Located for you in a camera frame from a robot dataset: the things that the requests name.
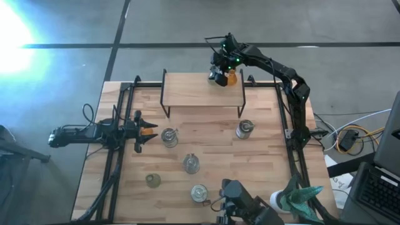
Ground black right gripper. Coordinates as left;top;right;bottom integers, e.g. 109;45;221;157
209;51;234;88

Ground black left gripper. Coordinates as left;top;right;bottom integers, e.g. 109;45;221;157
123;109;159;154

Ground clear glass flask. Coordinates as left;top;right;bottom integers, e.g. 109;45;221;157
190;183;209;203
182;152;201;175
235;119;256;140
161;127;180;149

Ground wooden shelf riser black legs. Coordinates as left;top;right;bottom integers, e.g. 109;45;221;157
159;68;247;119

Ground clear glass flask bottom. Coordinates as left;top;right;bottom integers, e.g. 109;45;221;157
190;183;209;203

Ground dark metal stand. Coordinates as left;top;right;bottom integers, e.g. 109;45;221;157
0;124;51;164

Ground green plant in white pot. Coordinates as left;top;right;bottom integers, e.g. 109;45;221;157
269;174;324;224

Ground white paper sheet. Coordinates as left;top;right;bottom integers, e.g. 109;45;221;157
323;154;354;210

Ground dark grey laptop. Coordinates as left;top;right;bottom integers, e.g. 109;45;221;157
339;90;400;225

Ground yellow cable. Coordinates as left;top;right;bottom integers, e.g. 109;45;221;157
336;124;386;154

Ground white cable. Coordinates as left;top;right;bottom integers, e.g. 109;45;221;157
323;108;392;151

